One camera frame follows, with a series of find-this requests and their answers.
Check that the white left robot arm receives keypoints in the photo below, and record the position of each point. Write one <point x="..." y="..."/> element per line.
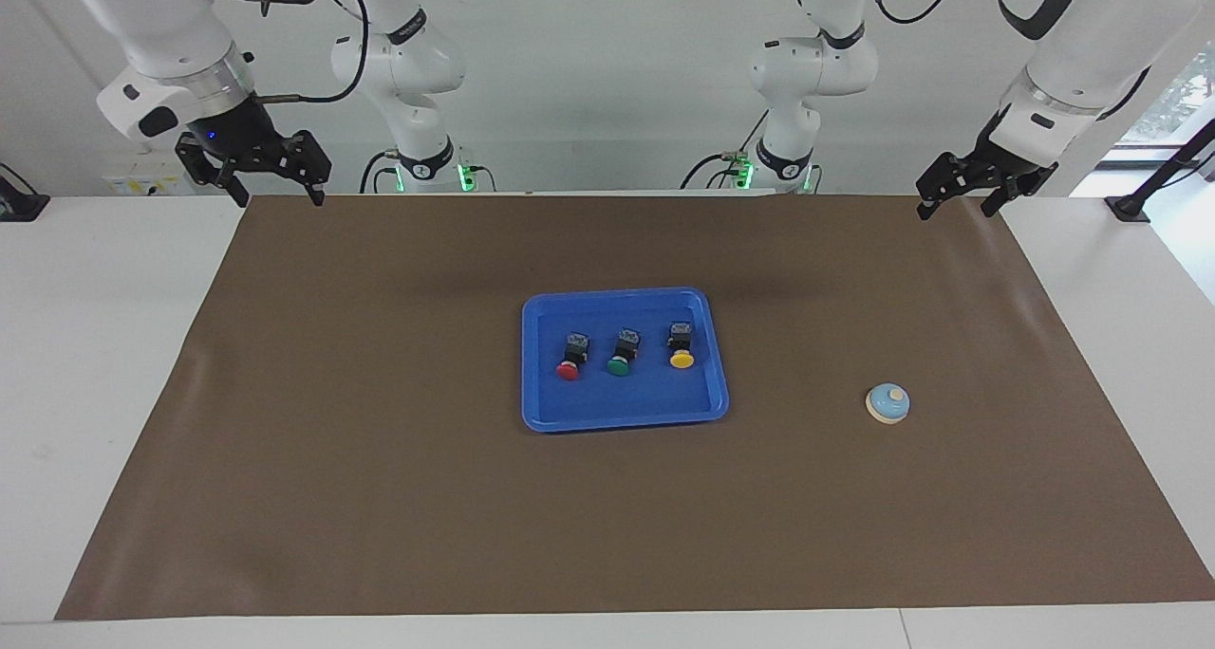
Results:
<point x="816" y="61"/>

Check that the black stand with foot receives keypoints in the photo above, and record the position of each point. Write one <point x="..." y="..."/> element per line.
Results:
<point x="1130" y="208"/>

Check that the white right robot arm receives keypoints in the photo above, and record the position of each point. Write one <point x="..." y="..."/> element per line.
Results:
<point x="166" y="23"/>

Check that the red push button switch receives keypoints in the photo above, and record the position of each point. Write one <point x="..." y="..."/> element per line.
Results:
<point x="569" y="371"/>

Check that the black clamp mount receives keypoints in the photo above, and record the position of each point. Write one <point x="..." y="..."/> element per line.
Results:
<point x="19" y="208"/>

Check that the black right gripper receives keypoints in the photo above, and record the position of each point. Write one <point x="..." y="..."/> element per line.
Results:
<point x="233" y="139"/>

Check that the yellow push button switch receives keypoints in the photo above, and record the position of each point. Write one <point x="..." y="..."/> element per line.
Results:
<point x="682" y="360"/>

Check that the light blue desk bell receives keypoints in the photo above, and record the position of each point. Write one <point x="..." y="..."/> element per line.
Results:
<point x="888" y="403"/>

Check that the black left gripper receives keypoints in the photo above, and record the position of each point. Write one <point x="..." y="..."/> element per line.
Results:
<point x="1006" y="170"/>

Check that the blue plastic tray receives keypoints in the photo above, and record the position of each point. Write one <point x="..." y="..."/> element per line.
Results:
<point x="626" y="402"/>

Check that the brown table mat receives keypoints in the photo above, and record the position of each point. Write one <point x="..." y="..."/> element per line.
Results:
<point x="607" y="516"/>

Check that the green push button switch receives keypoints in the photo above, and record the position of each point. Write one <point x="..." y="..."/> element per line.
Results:
<point x="618" y="367"/>

